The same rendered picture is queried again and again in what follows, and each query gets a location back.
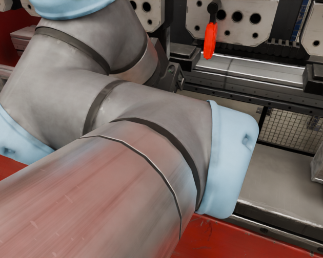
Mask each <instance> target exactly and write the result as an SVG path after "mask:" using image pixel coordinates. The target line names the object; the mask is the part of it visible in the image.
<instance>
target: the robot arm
mask: <svg viewBox="0 0 323 258"><path fill-rule="evenodd" d="M29 2H30V3H31V4H32V5H33V6H34V8H35V11H36V13H38V14H39V15H40V16H41V17H42V18H41V20H40V21H39V23H38V25H37V26H36V28H35V33H34V34H33V36H32V38H31V40H30V41H29V43H28V45H27V47H26V48H25V50H24V52H23V54H22V56H21V57H20V59H19V61H18V63H17V64H16V66H15V68H14V70H13V71H12V73H11V75H10V77H9V78H8V80H7V82H6V84H5V85H4V87H3V89H2V91H1V92H0V155H3V156H6V157H8V158H11V159H13V160H15V161H18V162H21V163H23V164H27V165H28V166H27V167H25V168H23V169H21V170H19V171H18V172H16V173H14V174H12V175H10V176H8V177H7V178H5V179H3V180H1V181H0V258H170V257H171V255H172V253H173V251H174V249H175V247H176V245H177V243H178V241H179V240H180V238H181V236H182V234H183V232H184V231H185V229H186V227H187V225H188V223H189V221H190V219H191V217H192V215H193V214H194V212H195V213H197V214H204V213H205V214H208V215H210V216H213V217H216V218H218V219H225V218H227V217H229V216H230V215H231V214H232V213H233V211H234V208H235V205H236V202H237V199H238V196H239V193H240V190H241V187H242V184H243V181H244V178H245V175H246V172H247V169H248V166H249V163H250V160H251V157H252V154H253V150H254V147H255V144H256V141H257V137H258V134H259V127H258V124H257V122H256V120H255V119H254V118H253V117H252V116H250V115H248V114H246V113H242V112H239V111H236V110H233V109H230V108H227V107H224V106H220V105H217V103H216V102H215V101H213V100H207V101H203V100H199V99H195V98H191V97H187V96H184V95H180V94H176V92H177V88H178V87H179V89H180V91H182V90H183V87H184V84H185V82H186V78H185V76H184V73H183V71H182V69H181V67H180V64H179V63H174V62H170V61H169V60H168V58H167V56H166V54H165V52H164V50H163V48H162V45H161V43H160V41H159V39H158V38H154V37H153V38H152V37H150V38H149V36H148V34H147V32H146V31H145V29H144V28H143V26H142V24H141V22H140V20H139V18H138V17H137V15H136V13H135V11H134V9H133V7H132V5H131V3H130V1H129V0H29ZM172 66H174V67H175V69H174V72H173V74H172V72H171V71H169V68H172ZM179 73H181V76H182V80H181V83H179V81H178V76H179Z"/></svg>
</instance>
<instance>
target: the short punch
mask: <svg viewBox="0 0 323 258"><path fill-rule="evenodd" d="M147 34H148V36H149V38H150V37H152V38H153V37H154V38H158V39H159V41H160V43H161V45H162V48H163V50H164V52H165V54H166V56H167V58H168V60H169V58H170V26H167V27H166V28H165V29H163V30H158V29H156V30H155V31H154V32H147Z"/></svg>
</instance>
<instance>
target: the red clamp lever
mask: <svg viewBox="0 0 323 258"><path fill-rule="evenodd" d="M220 8H221V0H213V1H212V2H211V3H210V4H208V6H207V11H208V13H210V21H209V23H208V24H207V27H206V31H205V42H204V52H203V55H204V58H206V59H207V60H208V59H211V57H212V56H213V53H214V50H215V43H216V37H217V27H218V25H217V22H216V16H217V11H218V10H219V9H220Z"/></svg>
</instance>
